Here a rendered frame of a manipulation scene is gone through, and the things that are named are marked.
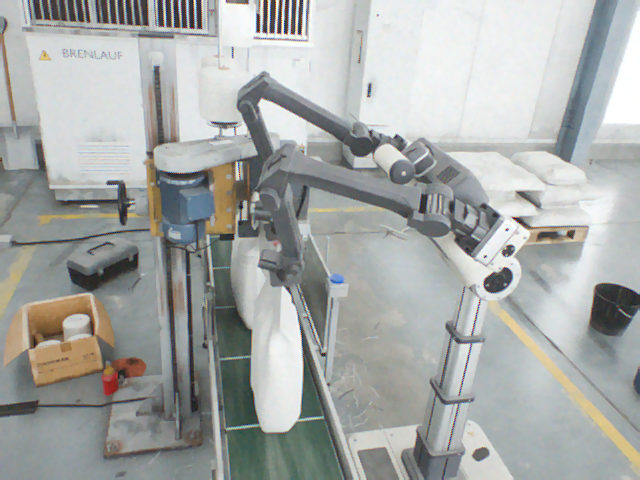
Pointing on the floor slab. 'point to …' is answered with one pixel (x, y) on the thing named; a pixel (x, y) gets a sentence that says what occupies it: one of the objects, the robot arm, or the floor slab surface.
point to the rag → (129, 367)
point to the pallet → (552, 231)
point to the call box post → (331, 340)
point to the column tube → (164, 236)
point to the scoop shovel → (13, 150)
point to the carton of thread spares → (56, 371)
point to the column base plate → (149, 419)
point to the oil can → (109, 380)
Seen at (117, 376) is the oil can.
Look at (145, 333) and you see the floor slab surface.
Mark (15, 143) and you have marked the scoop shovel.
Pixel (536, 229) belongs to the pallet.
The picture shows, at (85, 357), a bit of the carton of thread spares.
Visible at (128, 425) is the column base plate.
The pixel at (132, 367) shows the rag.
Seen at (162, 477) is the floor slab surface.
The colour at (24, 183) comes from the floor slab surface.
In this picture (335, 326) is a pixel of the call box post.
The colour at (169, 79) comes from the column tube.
